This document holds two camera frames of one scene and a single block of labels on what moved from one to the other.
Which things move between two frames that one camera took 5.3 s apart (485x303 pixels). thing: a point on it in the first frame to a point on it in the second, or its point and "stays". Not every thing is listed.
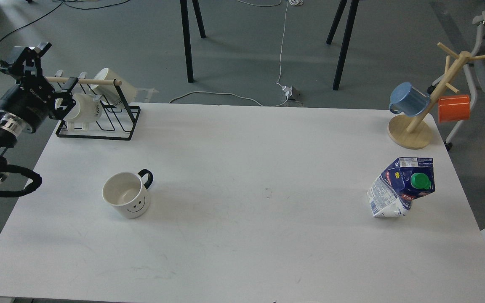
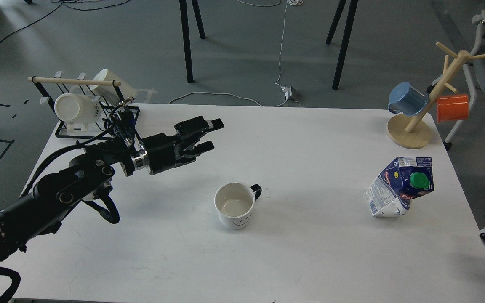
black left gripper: [32, 100] to [161, 155]
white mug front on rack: [88, 108] stays
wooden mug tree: [406, 131] stays
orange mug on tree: [454, 108] stays
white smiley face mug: [127, 192] to [234, 202]
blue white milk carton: [404, 179] stays
